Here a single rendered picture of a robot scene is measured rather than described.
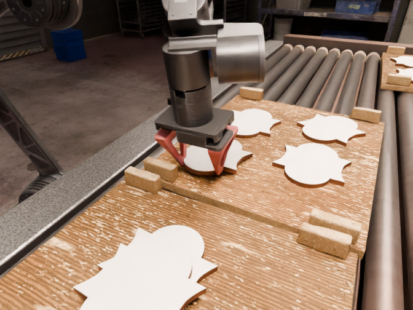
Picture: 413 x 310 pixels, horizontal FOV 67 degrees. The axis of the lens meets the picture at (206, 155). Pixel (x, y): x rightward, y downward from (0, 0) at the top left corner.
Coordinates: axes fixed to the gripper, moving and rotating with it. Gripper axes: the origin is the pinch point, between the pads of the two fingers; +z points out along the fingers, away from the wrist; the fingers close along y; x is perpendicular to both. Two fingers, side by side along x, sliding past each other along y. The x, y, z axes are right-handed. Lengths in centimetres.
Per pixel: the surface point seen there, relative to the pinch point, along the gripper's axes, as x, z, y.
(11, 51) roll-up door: -242, 113, 456
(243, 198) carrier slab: 3.4, 1.4, -8.7
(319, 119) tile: -27.7, 5.4, -14.1
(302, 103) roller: -41.1, 9.9, -7.5
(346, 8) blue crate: -451, 95, 24
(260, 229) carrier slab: 8.2, 0.7, -13.1
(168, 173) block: 4.6, -1.0, 3.1
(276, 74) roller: -64, 14, 6
